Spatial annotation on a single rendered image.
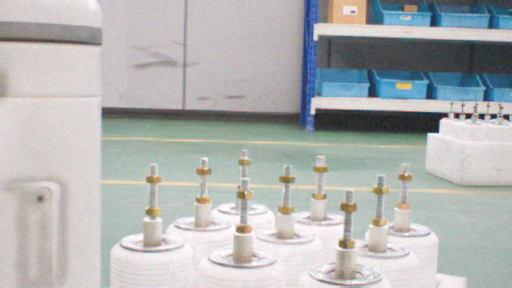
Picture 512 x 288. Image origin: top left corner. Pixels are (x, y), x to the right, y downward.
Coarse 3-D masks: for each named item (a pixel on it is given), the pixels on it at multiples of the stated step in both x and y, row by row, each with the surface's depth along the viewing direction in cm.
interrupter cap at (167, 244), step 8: (120, 240) 82; (128, 240) 83; (136, 240) 83; (168, 240) 84; (176, 240) 84; (128, 248) 80; (136, 248) 79; (144, 248) 79; (152, 248) 79; (160, 248) 79; (168, 248) 80; (176, 248) 80
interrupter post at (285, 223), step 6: (282, 216) 87; (288, 216) 87; (294, 216) 88; (282, 222) 87; (288, 222) 87; (276, 228) 88; (282, 228) 87; (288, 228) 87; (276, 234) 88; (282, 234) 87; (288, 234) 87
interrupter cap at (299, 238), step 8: (256, 232) 88; (264, 232) 89; (272, 232) 90; (296, 232) 90; (304, 232) 90; (264, 240) 85; (272, 240) 85; (280, 240) 85; (288, 240) 85; (296, 240) 85; (304, 240) 85; (312, 240) 86
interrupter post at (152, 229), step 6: (144, 222) 82; (150, 222) 81; (156, 222) 81; (144, 228) 82; (150, 228) 81; (156, 228) 82; (144, 234) 82; (150, 234) 81; (156, 234) 82; (144, 240) 82; (150, 240) 81; (156, 240) 82; (150, 246) 82; (156, 246) 82
